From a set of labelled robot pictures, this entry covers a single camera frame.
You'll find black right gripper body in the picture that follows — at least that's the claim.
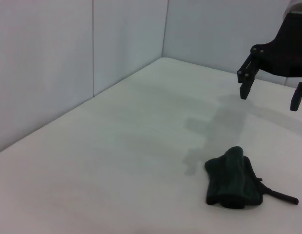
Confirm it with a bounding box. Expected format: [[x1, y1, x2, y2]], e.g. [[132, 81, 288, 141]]
[[250, 11, 302, 78]]

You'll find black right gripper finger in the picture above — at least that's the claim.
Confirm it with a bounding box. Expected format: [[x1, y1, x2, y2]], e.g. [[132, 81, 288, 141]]
[[237, 52, 261, 100], [289, 77, 302, 112]]

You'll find dark blue rag with strap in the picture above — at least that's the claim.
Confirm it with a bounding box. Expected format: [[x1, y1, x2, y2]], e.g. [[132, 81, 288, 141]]
[[204, 145, 300, 210]]

